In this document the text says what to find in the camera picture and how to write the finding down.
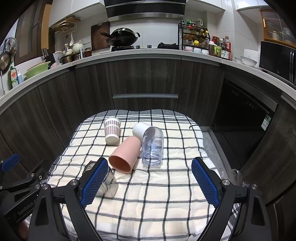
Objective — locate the green bowl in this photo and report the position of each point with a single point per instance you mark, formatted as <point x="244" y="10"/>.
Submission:
<point x="37" y="69"/>

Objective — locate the black microwave oven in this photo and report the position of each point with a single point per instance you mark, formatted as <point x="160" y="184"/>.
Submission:
<point x="278" y="59"/>

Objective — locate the brown cutting board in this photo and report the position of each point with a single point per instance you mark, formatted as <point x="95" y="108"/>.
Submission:
<point x="98" y="41"/>

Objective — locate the patterned white paper cup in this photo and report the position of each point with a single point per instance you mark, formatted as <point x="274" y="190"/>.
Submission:
<point x="112" y="130"/>

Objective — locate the clear plastic jar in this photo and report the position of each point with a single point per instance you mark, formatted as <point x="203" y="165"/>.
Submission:
<point x="152" y="147"/>

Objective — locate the checkered white cloth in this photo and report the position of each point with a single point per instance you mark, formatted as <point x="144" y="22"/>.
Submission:
<point x="151" y="203"/>

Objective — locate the clear smoky glass cup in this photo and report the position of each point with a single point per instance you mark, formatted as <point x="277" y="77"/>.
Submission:
<point x="104" y="182"/>

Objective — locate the white plastic cup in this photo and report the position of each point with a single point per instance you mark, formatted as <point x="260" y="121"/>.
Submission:
<point x="139" y="130"/>

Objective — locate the black wok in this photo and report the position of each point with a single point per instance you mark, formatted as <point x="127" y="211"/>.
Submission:
<point x="121" y="37"/>

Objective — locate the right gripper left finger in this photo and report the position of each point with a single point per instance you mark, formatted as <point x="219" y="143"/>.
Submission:
<point x="47" y="222"/>

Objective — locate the white rice cooker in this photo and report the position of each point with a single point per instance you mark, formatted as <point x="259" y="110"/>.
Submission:
<point x="251" y="58"/>

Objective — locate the green dish soap bottle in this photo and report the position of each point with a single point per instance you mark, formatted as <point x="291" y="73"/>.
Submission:
<point x="13" y="77"/>

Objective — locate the grey drawer handle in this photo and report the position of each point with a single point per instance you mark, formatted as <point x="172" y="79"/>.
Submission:
<point x="145" y="95"/>

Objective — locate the black range hood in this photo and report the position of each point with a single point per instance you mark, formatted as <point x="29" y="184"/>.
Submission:
<point x="118" y="10"/>

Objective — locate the person's hand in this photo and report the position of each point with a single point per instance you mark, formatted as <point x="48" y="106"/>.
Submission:
<point x="23" y="230"/>

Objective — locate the pink plastic cup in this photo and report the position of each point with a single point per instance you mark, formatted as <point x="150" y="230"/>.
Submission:
<point x="125" y="155"/>

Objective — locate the black spice rack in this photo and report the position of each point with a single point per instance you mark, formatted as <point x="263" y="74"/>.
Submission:
<point x="191" y="37"/>

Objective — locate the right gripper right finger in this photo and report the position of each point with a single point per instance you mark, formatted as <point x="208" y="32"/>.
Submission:
<point x="252" y="222"/>

